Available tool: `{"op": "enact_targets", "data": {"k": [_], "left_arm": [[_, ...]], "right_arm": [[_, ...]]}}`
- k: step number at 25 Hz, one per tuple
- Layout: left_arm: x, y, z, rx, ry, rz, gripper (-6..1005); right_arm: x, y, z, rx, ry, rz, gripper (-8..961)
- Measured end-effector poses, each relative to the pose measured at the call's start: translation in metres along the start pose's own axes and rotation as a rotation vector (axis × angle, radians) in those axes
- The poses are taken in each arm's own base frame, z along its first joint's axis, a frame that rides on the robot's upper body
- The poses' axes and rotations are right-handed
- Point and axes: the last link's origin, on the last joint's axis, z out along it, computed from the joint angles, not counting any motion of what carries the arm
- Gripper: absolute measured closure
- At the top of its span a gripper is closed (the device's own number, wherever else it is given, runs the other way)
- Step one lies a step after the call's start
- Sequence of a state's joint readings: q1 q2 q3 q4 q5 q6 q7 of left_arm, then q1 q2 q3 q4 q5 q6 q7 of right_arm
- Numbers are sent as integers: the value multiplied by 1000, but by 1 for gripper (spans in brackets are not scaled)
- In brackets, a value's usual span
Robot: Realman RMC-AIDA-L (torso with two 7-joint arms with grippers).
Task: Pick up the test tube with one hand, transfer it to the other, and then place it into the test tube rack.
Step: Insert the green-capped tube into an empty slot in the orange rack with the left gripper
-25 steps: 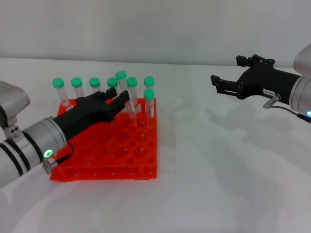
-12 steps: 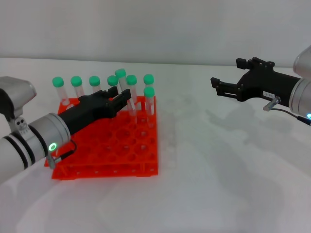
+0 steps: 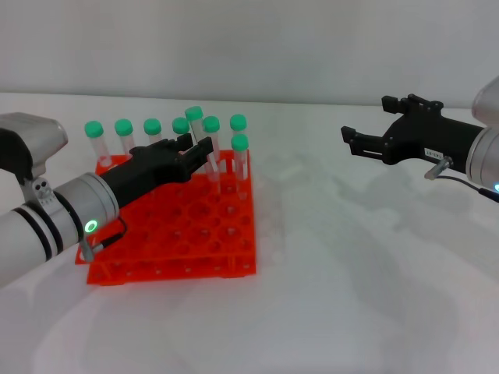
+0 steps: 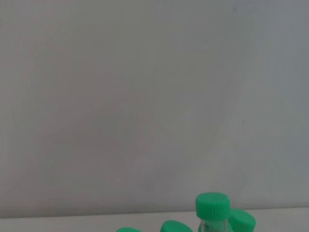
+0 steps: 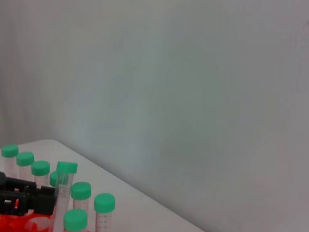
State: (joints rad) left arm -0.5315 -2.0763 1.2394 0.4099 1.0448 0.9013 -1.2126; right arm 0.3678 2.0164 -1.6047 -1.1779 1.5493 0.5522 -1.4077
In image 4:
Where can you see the clear test tube green cap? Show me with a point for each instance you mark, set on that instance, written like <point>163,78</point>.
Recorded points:
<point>129,230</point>
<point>242,221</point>
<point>176,227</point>
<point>212,205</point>

